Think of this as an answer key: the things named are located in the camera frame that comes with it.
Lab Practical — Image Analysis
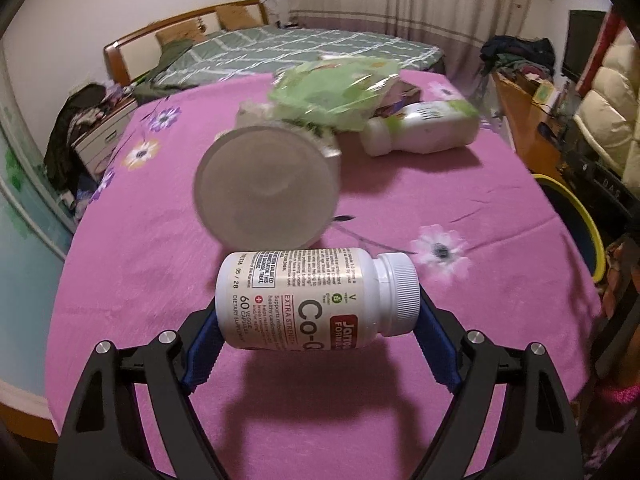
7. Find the wooden bed headboard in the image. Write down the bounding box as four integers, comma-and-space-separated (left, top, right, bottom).
103, 0, 271, 86

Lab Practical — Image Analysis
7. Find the black television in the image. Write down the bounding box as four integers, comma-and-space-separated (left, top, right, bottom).
561, 9, 608, 83

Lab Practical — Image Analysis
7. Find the white round container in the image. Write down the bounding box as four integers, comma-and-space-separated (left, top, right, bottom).
194, 126, 343, 252

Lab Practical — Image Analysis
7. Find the frosted glass sliding door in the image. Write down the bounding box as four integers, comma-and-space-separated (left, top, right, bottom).
0, 35, 76, 266

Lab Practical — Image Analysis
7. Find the cream down jacket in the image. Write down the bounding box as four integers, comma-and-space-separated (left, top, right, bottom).
572, 25, 640, 186

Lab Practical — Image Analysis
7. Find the green plastic bag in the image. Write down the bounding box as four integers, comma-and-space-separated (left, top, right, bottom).
267, 56, 403, 133

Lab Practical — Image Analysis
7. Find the bed with green checked duvet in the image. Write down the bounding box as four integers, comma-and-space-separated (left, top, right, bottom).
132, 27, 446, 106

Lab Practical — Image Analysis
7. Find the pink cardboard box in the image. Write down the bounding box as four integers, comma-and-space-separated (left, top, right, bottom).
377, 80, 422, 113

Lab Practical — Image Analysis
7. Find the white nightstand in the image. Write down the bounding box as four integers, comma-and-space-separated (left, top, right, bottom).
72, 97, 138, 181

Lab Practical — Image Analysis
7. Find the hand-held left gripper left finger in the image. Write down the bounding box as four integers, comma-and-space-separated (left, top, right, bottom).
52, 302, 236, 480

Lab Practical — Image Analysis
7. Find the white supplement bottle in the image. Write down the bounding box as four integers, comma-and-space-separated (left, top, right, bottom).
215, 247, 422, 353

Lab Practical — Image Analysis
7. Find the wooden desk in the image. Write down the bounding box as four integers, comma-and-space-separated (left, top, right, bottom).
492, 70, 576, 186

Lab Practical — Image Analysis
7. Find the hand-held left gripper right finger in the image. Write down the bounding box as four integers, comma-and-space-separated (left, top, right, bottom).
412, 285, 586, 480

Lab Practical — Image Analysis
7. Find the clothes pile on desk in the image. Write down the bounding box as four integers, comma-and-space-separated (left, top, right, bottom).
480, 35, 556, 81

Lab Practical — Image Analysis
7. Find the pink floral blanket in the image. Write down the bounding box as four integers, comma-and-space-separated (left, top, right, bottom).
45, 67, 603, 480

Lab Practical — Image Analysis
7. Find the white bottle green label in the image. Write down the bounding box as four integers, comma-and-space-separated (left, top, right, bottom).
361, 100, 482, 157

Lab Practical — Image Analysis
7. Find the yellow rimmed trash bin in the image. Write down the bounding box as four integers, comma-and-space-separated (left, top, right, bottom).
531, 173, 606, 283

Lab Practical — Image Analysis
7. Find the brown pillow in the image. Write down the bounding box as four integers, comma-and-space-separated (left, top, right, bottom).
155, 22, 203, 50
217, 7, 269, 32

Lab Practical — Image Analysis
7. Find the beige pink curtain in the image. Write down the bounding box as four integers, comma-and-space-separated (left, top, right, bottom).
290, 0, 541, 86

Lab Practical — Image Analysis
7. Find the dark clothes pile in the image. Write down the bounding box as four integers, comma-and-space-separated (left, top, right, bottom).
44, 82, 136, 196

